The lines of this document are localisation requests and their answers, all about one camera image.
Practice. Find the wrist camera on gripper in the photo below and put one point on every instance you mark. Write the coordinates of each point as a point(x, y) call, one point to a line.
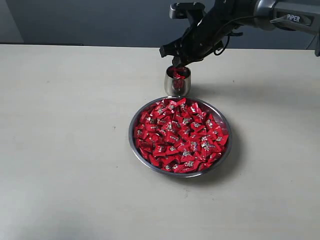
point(181, 10)

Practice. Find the steel bowl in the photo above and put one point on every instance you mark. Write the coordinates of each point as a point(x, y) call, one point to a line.
point(180, 137)

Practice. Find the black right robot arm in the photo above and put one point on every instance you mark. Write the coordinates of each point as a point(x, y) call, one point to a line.
point(288, 15)

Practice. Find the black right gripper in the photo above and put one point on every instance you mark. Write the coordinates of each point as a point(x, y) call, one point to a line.
point(204, 32)

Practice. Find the pile of red candies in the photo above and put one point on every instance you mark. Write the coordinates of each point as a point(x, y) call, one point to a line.
point(181, 135)

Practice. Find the steel cup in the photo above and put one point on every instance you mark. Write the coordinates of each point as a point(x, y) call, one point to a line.
point(177, 87)

